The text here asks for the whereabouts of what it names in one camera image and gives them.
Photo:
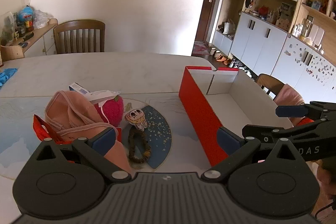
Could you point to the white tote bag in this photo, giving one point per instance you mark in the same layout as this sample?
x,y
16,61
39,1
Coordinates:
x,y
230,27

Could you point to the blue nitrile glove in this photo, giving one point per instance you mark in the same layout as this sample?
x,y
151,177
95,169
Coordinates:
x,y
6,77

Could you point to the wooden sideboard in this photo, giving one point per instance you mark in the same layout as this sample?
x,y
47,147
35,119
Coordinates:
x,y
39,37

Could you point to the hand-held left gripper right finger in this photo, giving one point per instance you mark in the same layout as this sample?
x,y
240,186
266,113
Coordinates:
x,y
228,140

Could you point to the red cardboard box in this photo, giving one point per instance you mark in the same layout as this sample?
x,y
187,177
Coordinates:
x,y
202,113

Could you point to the blue and white carton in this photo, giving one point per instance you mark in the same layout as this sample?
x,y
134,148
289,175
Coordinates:
x,y
78,87

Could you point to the red ornament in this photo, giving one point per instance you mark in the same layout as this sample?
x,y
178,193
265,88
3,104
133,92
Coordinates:
x,y
263,10

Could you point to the printed white face mask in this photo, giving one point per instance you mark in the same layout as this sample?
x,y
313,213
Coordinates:
x,y
102,95

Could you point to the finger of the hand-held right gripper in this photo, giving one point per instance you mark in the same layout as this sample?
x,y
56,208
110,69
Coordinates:
x,y
260,131
288,110

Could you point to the low white shoe bench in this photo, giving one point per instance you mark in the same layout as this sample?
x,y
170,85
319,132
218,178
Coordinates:
x,y
223,40

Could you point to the row of shoes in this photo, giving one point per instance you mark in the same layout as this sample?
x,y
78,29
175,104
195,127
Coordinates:
x,y
231,61

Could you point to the brown hair scrunchie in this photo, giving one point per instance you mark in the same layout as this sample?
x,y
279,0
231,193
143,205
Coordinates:
x,y
130,142

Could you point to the pink plush strawberry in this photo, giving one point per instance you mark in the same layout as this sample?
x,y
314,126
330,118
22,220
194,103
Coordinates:
x,y
113,111

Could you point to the pink fringed scarf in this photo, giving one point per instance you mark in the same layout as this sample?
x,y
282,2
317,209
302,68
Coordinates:
x,y
288,95

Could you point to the pink fabric hat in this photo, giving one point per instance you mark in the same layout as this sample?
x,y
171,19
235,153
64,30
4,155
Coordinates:
x,y
76,108

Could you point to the white base cabinet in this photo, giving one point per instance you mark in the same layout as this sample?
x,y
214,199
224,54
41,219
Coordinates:
x,y
258,40

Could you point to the red patterned rug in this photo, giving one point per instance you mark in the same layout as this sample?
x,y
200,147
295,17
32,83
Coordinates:
x,y
200,49

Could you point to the light wooden child chair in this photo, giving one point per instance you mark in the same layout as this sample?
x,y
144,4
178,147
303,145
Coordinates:
x,y
11,52

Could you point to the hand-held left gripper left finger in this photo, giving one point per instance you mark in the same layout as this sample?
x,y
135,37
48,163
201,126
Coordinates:
x,y
103,138

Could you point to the open wooden shelf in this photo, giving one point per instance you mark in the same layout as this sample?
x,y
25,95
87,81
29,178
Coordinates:
x,y
319,19

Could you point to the wooden slatted dining chair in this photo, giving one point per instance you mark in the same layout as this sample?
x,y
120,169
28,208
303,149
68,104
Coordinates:
x,y
78,26
267,81

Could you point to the white plastic bag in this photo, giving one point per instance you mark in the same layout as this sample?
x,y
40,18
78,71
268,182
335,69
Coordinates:
x,y
43,18

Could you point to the white cabinet with stickers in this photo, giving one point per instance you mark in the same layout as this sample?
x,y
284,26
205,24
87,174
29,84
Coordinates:
x,y
302,64

